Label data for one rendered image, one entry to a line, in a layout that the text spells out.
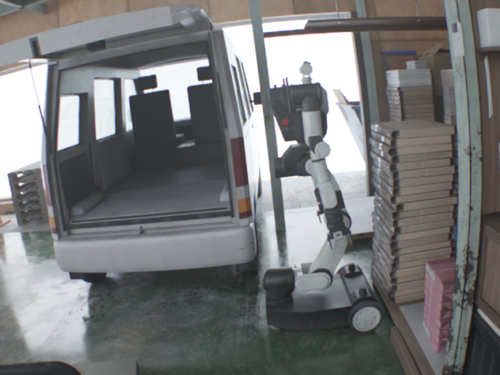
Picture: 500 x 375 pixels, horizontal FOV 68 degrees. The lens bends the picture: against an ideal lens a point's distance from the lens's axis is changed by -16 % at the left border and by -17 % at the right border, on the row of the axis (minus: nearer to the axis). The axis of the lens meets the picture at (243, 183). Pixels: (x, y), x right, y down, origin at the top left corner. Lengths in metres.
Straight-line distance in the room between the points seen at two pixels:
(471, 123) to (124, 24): 1.29
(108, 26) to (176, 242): 1.56
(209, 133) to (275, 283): 2.45
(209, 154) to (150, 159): 0.64
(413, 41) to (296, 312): 3.45
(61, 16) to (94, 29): 3.59
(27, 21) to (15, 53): 3.66
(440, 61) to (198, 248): 3.04
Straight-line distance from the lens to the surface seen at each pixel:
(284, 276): 2.47
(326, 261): 2.46
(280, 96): 2.20
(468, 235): 1.51
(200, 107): 4.55
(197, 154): 4.58
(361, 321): 2.43
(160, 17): 1.65
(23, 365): 1.22
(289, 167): 2.27
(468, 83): 1.41
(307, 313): 2.40
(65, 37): 1.76
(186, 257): 2.78
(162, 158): 4.66
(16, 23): 5.62
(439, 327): 2.07
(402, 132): 2.25
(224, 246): 2.74
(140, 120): 4.70
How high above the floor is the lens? 1.37
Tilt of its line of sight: 12 degrees down
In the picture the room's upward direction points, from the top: 7 degrees counter-clockwise
